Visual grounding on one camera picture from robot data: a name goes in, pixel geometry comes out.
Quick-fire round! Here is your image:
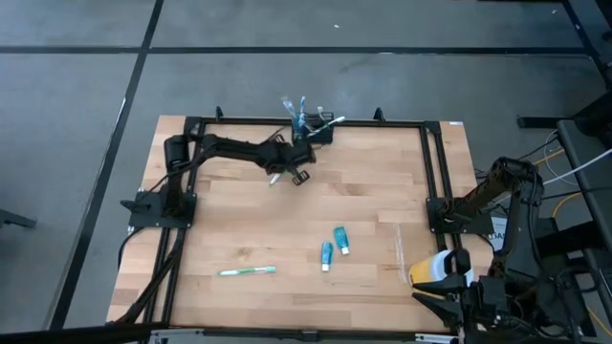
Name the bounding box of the white hanging cable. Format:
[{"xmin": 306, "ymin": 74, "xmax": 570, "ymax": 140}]
[{"xmin": 541, "ymin": 147, "xmax": 612, "ymax": 187}]

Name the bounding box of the black aluminium rail frame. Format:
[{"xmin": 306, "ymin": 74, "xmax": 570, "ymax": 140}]
[{"xmin": 107, "ymin": 105, "xmax": 511, "ymax": 344}]

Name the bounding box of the blue toothbrush in clear wrapper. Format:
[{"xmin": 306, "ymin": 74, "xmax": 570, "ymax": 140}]
[{"xmin": 280, "ymin": 95, "xmax": 298, "ymax": 124}]

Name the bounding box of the clear plastic strip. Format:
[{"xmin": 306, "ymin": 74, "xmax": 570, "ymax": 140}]
[{"xmin": 393, "ymin": 222, "xmax": 408, "ymax": 284}]

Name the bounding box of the black frame beam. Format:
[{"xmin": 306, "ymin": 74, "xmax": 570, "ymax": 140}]
[{"xmin": 0, "ymin": 322, "xmax": 168, "ymax": 344}]

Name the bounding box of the black stand foot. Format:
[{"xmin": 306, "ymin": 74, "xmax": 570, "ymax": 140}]
[{"xmin": 0, "ymin": 208, "xmax": 38, "ymax": 230}]

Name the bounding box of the black wire basket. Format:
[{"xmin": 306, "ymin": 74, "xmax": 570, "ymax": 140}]
[{"xmin": 290, "ymin": 112, "xmax": 335, "ymax": 145}]

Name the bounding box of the teal toothpaste tube white cap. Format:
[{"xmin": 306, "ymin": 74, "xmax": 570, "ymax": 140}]
[
  {"xmin": 332, "ymin": 226, "xmax": 352, "ymax": 256},
  {"xmin": 319, "ymin": 241, "xmax": 335, "ymax": 273}
]

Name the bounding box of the white toothbrush green stripe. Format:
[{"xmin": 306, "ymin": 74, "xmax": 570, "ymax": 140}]
[{"xmin": 305, "ymin": 116, "xmax": 346, "ymax": 139}]

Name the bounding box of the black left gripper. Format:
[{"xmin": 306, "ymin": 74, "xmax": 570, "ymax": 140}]
[{"xmin": 267, "ymin": 140, "xmax": 317, "ymax": 187}]

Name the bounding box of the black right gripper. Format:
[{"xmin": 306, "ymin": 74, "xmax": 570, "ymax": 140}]
[{"xmin": 411, "ymin": 248, "xmax": 511, "ymax": 331}]

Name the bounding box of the white paper sign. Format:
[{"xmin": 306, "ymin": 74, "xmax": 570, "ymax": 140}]
[{"xmin": 490, "ymin": 217, "xmax": 512, "ymax": 253}]

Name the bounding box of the yellow hanging cable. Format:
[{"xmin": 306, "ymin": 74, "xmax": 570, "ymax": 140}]
[{"xmin": 552, "ymin": 190, "xmax": 583, "ymax": 220}]

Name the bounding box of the black computer desk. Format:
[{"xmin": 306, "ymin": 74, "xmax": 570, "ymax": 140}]
[{"xmin": 515, "ymin": 90, "xmax": 612, "ymax": 344}]

